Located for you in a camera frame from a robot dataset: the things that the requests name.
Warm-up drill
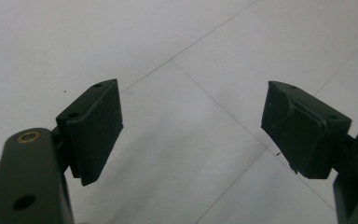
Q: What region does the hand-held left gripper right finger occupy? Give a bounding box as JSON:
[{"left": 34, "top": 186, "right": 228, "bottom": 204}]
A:
[{"left": 260, "top": 80, "right": 357, "bottom": 180}]

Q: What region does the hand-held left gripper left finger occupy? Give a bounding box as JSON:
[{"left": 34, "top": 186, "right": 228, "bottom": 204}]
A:
[{"left": 50, "top": 78, "right": 125, "bottom": 187}]

